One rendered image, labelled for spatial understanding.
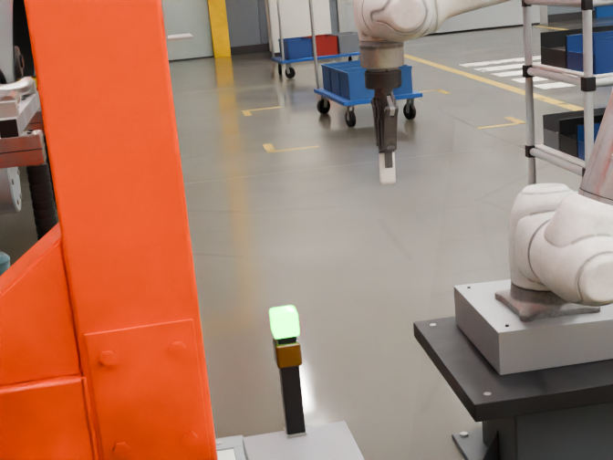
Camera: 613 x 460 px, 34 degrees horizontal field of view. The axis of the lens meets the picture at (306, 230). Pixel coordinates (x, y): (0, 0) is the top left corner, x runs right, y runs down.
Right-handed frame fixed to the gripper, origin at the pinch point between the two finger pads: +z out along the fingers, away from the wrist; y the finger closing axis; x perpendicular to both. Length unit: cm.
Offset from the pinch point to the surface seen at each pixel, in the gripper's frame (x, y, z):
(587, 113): -89, 91, 9
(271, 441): 35, -53, 31
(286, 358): 31, -54, 17
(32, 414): 68, -72, 13
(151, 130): 48, -72, -23
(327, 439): 26, -56, 31
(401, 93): -145, 509, 54
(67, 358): 63, -71, 6
